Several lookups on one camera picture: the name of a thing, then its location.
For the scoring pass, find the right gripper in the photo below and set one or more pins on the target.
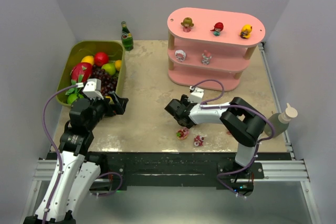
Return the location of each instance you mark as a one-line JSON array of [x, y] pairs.
[[179, 109]]

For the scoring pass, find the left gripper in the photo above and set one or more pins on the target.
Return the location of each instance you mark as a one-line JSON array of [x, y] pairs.
[[111, 104]]

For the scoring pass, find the strawberry cake toy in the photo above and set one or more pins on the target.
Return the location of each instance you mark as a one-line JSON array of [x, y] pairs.
[[182, 133]]

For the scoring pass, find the red white swirl toy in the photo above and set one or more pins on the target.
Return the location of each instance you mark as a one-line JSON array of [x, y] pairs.
[[199, 140]]

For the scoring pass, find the pink round toy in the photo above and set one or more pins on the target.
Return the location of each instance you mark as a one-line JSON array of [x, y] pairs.
[[180, 55]]

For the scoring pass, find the small pink figure toy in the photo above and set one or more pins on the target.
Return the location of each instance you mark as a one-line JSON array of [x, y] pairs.
[[206, 57]]

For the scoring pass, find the brown-haired doll toy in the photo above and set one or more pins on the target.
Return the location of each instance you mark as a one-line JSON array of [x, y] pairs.
[[187, 24]]

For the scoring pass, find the red-haired doll toy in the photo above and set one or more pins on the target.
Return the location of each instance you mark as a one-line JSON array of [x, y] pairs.
[[217, 29]]

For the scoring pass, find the yellow-haired doll toy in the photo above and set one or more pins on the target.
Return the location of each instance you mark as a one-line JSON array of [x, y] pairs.
[[246, 31]]

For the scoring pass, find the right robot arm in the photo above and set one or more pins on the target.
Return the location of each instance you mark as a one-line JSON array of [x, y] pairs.
[[242, 121]]

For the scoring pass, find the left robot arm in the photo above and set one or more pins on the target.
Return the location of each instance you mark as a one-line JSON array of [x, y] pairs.
[[75, 171]]

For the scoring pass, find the pink three-tier shelf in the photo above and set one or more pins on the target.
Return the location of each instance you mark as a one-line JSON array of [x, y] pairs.
[[230, 53]]

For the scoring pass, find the purple grapes bunch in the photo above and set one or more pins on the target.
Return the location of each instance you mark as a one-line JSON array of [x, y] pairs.
[[108, 82]]

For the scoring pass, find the green apple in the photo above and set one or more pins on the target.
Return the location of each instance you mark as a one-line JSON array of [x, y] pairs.
[[109, 68]]

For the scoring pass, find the orange fruit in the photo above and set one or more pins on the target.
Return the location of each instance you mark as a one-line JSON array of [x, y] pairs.
[[117, 65]]

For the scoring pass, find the pink dragon fruit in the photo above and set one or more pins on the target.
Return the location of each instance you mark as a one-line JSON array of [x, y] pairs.
[[80, 72]]

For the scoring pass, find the yellow lemon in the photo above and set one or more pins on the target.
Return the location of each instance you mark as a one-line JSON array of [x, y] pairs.
[[88, 59]]

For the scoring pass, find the olive green fruit bin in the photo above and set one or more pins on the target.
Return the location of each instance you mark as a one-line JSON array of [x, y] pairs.
[[113, 49]]

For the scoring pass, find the green glass bottle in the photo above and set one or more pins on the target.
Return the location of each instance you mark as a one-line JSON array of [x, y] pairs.
[[126, 37]]

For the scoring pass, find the green soap dispenser bottle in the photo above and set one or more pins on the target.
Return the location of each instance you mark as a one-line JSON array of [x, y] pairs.
[[281, 120]]

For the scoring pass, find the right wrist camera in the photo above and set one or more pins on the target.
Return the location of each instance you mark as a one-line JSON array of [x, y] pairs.
[[196, 95]]

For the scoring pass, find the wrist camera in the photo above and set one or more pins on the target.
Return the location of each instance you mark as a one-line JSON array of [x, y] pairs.
[[91, 88], [196, 95]]

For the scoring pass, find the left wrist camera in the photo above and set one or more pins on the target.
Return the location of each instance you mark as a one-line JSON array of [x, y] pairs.
[[91, 88]]

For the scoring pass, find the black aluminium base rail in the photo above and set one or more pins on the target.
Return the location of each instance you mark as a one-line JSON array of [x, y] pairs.
[[194, 170]]

